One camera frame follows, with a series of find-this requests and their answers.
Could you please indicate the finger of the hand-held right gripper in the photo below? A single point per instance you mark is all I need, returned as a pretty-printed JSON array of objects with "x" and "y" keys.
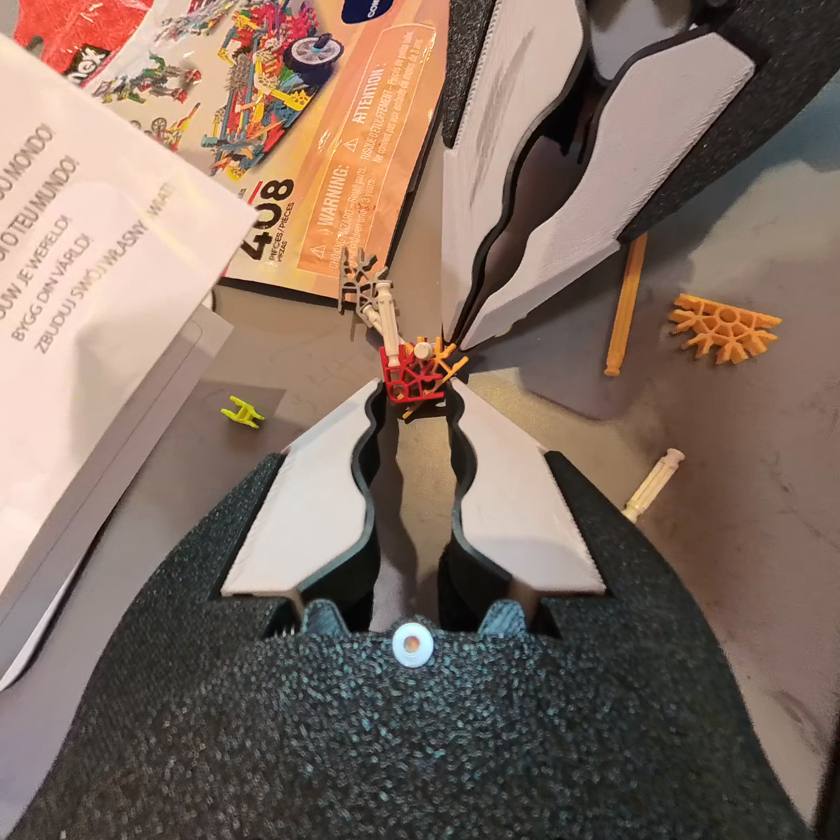
[
  {"x": 479, "y": 197},
  {"x": 656, "y": 131}
]

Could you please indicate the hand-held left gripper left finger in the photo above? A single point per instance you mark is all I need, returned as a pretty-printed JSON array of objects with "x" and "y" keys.
[{"x": 302, "y": 518}]

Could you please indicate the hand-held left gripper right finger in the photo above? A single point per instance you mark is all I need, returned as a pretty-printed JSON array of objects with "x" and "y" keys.
[{"x": 525, "y": 518}]

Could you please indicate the grey snowflake connector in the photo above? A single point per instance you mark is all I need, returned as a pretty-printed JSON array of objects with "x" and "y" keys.
[{"x": 358, "y": 275}]

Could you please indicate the red corner connector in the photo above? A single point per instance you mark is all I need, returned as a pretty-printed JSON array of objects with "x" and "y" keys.
[{"x": 394, "y": 387}]

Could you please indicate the red and yellow connector cluster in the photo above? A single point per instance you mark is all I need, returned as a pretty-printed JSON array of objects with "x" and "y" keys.
[{"x": 421, "y": 349}]

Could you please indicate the long yellow toy rod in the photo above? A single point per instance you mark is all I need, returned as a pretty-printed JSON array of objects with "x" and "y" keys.
[{"x": 627, "y": 302}]

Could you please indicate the yellow half-round connector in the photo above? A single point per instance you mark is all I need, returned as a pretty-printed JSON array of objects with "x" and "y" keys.
[{"x": 725, "y": 328}]

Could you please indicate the lime green toy clip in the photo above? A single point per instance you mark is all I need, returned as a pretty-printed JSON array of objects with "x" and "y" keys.
[{"x": 241, "y": 412}]

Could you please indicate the colourful construction toy bag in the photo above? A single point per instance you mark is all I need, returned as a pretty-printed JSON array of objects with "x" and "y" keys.
[{"x": 367, "y": 131}]

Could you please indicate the short white toy rod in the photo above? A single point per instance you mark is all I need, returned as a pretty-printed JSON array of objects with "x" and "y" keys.
[{"x": 653, "y": 485}]

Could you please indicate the booklet with green figure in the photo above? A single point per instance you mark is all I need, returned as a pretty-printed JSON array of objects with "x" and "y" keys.
[{"x": 131, "y": 426}]

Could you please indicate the instruction sheet with model pictures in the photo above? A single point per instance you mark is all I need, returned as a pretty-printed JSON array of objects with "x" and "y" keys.
[{"x": 98, "y": 229}]

